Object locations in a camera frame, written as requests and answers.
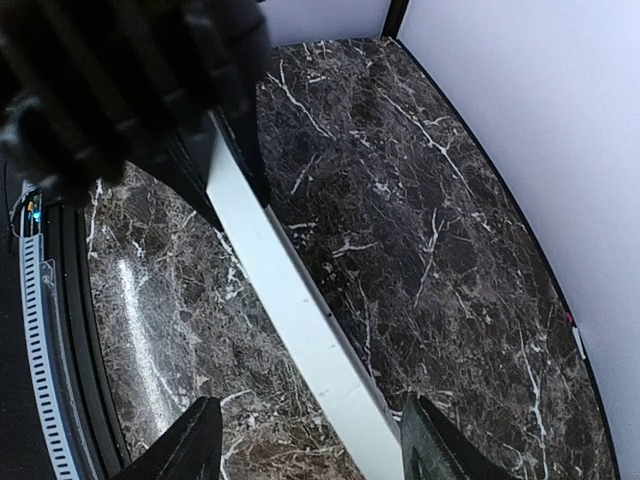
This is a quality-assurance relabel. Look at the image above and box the white picture frame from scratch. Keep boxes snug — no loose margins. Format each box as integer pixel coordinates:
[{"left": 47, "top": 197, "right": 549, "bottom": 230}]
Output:
[{"left": 207, "top": 110, "right": 404, "bottom": 479}]

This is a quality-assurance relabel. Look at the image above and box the white slotted cable duct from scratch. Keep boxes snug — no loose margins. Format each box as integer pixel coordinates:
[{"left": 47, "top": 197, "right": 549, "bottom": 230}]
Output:
[{"left": 18, "top": 213, "right": 82, "bottom": 479}]

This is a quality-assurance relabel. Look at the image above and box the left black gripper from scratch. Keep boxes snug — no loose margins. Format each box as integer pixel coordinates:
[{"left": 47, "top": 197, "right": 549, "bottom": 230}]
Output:
[{"left": 1, "top": 1, "right": 271, "bottom": 230}]

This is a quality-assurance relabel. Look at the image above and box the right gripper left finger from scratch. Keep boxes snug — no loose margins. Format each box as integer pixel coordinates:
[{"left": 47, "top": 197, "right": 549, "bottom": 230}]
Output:
[{"left": 113, "top": 397, "right": 223, "bottom": 480}]

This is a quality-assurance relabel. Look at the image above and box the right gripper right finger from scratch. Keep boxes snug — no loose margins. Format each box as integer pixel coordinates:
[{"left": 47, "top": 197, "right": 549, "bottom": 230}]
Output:
[{"left": 400, "top": 393, "right": 513, "bottom": 480}]

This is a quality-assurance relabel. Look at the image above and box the small circuit board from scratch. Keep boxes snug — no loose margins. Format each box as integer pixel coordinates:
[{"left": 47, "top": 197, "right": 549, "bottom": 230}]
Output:
[{"left": 9, "top": 183, "right": 43, "bottom": 238}]

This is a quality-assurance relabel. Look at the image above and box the left black corner post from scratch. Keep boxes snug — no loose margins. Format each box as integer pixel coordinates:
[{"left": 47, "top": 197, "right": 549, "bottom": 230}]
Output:
[{"left": 381, "top": 0, "right": 409, "bottom": 38}]

